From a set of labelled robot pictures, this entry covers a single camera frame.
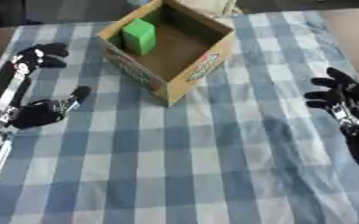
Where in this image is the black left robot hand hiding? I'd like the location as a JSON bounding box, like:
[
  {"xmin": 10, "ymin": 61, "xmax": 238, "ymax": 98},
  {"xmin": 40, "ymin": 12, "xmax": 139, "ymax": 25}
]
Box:
[{"xmin": 0, "ymin": 42, "xmax": 94, "ymax": 130}]

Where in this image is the tan cardboard box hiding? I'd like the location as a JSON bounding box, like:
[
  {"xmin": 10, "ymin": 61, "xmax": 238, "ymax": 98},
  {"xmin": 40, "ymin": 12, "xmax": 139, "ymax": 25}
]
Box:
[{"xmin": 94, "ymin": 0, "xmax": 238, "ymax": 108}]

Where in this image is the green rectangular block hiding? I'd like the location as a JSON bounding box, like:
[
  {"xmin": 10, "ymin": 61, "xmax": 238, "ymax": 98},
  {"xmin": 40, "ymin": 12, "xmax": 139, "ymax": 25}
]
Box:
[{"xmin": 119, "ymin": 17, "xmax": 158, "ymax": 57}]

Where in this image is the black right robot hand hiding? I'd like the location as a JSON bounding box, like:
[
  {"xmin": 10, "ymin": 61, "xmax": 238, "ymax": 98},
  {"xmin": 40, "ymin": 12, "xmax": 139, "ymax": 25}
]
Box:
[{"xmin": 302, "ymin": 66, "xmax": 359, "ymax": 170}]

